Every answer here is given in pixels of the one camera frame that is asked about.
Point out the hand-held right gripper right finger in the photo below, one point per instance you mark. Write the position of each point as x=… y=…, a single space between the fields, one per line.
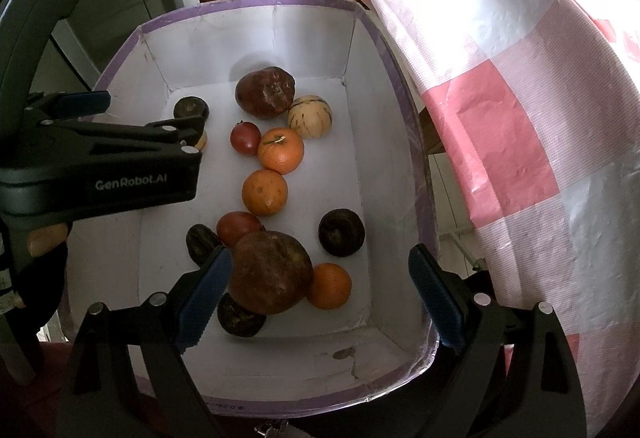
x=440 y=298

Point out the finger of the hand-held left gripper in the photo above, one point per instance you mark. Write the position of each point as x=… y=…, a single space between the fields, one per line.
x=82 y=101
x=150 y=135

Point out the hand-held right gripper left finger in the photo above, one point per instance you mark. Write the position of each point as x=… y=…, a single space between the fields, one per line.
x=205 y=298

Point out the large dark red apple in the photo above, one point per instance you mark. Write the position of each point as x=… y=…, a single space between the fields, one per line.
x=270 y=272

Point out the red tomato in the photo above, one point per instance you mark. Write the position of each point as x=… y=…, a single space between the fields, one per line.
x=245 y=137
x=237 y=227

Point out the white box with purple rim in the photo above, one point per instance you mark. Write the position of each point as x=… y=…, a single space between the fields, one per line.
x=300 y=343

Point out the orange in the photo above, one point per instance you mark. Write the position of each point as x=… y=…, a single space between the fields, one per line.
x=264 y=192
x=328 y=285
x=280 y=150

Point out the small dark red apple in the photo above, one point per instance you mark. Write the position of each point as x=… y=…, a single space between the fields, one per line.
x=265 y=91

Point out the person's left hand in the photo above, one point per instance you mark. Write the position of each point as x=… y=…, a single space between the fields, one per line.
x=47 y=238

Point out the red white checked tablecloth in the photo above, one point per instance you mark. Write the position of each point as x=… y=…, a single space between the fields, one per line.
x=500 y=117

